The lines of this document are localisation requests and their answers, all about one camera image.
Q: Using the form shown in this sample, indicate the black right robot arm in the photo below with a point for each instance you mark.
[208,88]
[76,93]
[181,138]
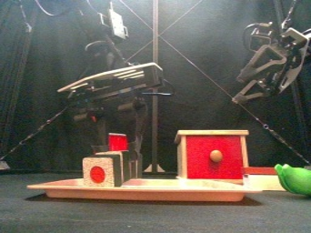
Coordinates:
[293,13]

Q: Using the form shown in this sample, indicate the pink rectangular plate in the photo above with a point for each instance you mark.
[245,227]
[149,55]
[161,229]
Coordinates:
[161,189]

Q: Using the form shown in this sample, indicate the wooden blocks with red faces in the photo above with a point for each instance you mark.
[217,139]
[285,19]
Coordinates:
[97,173]

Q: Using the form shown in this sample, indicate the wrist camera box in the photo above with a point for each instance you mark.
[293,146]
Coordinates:
[117,22]
[259,38]

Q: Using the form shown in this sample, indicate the black cloth backdrop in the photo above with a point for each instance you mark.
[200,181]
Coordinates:
[209,115]

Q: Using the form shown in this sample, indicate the green toy vegetable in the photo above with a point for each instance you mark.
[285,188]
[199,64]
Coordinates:
[297,180]

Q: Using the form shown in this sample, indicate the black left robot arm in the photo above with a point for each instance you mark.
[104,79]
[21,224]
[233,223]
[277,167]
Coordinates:
[105,51]

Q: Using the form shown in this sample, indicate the white frame foot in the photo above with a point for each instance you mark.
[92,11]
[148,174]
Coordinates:
[2,166]

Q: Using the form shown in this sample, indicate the red and white toy block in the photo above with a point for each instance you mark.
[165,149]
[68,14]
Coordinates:
[260,180]

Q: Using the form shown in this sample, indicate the wooden box with red drawer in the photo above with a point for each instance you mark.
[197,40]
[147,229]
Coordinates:
[209,157]

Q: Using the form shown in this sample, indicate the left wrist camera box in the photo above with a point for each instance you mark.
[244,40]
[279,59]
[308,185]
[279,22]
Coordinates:
[117,22]

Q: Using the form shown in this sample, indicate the vertical metal frame pole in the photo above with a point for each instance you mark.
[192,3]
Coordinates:
[155,45]

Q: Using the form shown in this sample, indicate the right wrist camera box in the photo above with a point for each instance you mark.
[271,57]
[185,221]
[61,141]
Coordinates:
[259,38]

